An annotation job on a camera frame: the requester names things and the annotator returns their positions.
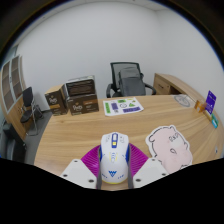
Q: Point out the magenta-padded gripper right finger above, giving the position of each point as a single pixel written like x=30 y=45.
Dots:
x=150 y=171

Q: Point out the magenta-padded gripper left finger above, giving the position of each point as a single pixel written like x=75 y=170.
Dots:
x=80 y=173

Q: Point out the white and blue computer mouse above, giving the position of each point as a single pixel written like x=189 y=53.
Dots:
x=114 y=158

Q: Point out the pink pig-shaped mouse pad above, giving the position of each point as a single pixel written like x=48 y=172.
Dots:
x=170 y=146

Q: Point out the wide brown cardboard box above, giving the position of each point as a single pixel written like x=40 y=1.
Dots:
x=82 y=105

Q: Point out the white sheet with coloured prints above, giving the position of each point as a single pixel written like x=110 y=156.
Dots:
x=123 y=106

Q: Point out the black leather sofa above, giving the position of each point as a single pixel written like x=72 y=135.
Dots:
x=11 y=143

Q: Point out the round grey patterned disc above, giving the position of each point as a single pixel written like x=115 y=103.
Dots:
x=182 y=100

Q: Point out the small orange box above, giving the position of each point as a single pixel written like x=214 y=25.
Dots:
x=199 y=106

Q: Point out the small teal box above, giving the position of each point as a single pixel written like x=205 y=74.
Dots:
x=215 y=121

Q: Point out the black visitor chair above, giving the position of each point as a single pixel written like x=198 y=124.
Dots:
x=28 y=106

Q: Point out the black cardboard box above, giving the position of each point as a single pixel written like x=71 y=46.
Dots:
x=80 y=86

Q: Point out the wooden side cabinet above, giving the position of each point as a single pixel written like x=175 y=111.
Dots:
x=170 y=85

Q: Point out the grey backpack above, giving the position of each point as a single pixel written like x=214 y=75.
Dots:
x=131 y=83

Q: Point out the purple standing card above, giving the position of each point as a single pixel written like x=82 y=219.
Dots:
x=210 y=102

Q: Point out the black mesh office chair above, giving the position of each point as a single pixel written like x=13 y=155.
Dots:
x=115 y=71

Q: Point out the wooden shelf unit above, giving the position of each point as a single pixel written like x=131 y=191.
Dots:
x=11 y=90

